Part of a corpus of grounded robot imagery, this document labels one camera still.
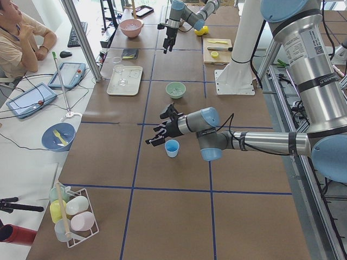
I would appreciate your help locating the blue teach pendant near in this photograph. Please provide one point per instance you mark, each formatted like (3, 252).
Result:
(31, 101)

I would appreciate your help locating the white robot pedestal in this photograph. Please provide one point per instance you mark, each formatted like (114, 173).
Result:
(236, 78)

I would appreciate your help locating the ice cubes in bowl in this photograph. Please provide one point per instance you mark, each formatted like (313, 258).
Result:
(176, 91)

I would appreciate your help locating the white cup on rack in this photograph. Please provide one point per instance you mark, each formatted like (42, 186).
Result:
(77, 205)

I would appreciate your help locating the metal rod green tip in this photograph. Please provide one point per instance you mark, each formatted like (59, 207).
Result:
(69, 112)

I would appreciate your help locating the red cylinder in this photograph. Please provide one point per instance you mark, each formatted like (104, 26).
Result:
(17, 235)

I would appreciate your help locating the pink bowl with ice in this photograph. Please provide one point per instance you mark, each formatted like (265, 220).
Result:
(131, 27)

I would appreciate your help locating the black camera tripod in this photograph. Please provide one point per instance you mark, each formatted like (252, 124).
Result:
(10, 204)

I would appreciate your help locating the grey folded cloth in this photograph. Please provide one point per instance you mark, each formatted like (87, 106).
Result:
(130, 54)

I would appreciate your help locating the yellow lemon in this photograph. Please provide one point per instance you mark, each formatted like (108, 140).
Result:
(205, 29)
(200, 32)

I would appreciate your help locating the light blue plastic cup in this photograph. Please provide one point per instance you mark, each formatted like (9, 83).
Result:
(172, 148)

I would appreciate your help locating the pink cup on rack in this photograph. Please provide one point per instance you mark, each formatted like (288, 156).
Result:
(82, 221)

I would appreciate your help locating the green cup on rack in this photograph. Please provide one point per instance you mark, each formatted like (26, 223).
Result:
(53, 195)

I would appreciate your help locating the blue bowl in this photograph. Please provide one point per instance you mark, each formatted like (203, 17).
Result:
(52, 143)

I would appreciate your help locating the black computer mouse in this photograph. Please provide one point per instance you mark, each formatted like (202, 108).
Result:
(65, 54)

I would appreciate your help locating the blue teach pendant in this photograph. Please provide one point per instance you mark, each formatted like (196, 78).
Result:
(72, 73)
(31, 101)

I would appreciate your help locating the white wire cup rack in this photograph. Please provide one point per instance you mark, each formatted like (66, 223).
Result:
(62, 228)

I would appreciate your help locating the cream bear serving tray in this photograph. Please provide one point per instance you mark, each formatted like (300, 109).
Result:
(133, 74)

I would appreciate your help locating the yellow plastic fork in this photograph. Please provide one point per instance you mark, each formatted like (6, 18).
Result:
(58, 135)

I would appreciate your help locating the aluminium frame post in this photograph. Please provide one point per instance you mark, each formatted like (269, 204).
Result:
(73, 16)

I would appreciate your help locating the blue teach pendant far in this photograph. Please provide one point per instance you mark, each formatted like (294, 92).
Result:
(72, 73)

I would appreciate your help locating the mint green bowl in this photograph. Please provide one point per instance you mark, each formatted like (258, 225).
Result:
(177, 85)

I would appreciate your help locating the wooden cutting board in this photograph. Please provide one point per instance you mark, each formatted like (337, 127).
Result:
(224, 56)

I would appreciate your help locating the clear wine glass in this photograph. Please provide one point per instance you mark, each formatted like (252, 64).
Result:
(119, 69)

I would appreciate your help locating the yellow plastic knife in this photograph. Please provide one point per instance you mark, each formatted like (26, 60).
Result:
(219, 42)

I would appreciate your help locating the half lemon slice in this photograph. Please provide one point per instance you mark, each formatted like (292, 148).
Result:
(214, 54)

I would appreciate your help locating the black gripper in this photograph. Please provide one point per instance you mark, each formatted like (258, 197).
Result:
(171, 33)
(171, 129)

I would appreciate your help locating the seated person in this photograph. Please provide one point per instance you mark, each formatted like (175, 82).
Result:
(24, 41)

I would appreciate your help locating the yellow cup on rack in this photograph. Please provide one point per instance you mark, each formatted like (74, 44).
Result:
(55, 211)

